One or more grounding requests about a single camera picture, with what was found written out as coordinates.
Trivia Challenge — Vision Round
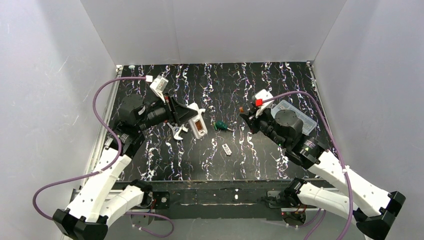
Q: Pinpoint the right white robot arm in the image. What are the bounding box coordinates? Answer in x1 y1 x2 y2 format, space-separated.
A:
239 107 406 240

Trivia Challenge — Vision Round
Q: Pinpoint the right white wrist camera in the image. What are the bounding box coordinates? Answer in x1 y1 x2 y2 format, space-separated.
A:
252 89 274 118

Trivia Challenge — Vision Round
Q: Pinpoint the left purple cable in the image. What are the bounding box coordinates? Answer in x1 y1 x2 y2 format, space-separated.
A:
32 76 175 239

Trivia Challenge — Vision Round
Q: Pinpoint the aluminium frame rail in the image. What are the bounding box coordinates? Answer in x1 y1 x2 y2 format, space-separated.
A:
67 187 369 213

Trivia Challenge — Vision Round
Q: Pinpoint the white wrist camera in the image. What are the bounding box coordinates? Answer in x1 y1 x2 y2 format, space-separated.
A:
252 89 274 118
145 75 169 103

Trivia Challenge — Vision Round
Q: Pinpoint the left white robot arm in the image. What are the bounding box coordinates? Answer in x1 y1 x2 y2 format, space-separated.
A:
52 93 206 240

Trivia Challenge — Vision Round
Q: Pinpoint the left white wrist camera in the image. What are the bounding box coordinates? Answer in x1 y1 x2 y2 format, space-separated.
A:
145 75 169 103

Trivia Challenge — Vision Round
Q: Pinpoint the white battery cover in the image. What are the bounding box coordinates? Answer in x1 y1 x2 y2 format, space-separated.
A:
222 143 232 156

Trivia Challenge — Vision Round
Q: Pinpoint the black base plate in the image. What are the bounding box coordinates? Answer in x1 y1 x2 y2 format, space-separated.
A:
109 179 319 222

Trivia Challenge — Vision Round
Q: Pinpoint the red handled adjustable wrench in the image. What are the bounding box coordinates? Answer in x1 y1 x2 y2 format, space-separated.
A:
166 122 188 141

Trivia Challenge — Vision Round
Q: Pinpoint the clear plastic screw box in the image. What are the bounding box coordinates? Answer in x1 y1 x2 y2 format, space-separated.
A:
270 99 318 136

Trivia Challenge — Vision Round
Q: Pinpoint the green handled screwdriver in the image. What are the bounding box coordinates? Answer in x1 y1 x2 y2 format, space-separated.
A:
213 121 234 132

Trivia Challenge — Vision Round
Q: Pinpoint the white remote control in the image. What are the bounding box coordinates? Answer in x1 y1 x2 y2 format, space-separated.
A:
187 102 208 139

